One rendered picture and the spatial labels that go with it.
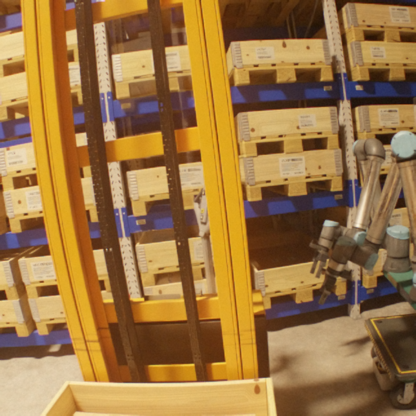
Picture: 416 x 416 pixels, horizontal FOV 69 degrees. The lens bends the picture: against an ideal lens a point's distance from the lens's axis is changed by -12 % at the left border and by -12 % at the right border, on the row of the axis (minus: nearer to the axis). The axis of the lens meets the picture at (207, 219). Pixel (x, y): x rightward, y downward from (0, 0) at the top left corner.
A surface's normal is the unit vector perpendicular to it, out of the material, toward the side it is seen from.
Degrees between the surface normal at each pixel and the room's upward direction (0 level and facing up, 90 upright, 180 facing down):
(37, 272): 90
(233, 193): 90
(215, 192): 90
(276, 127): 90
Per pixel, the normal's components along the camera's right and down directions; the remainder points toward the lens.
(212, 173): -0.08, 0.17
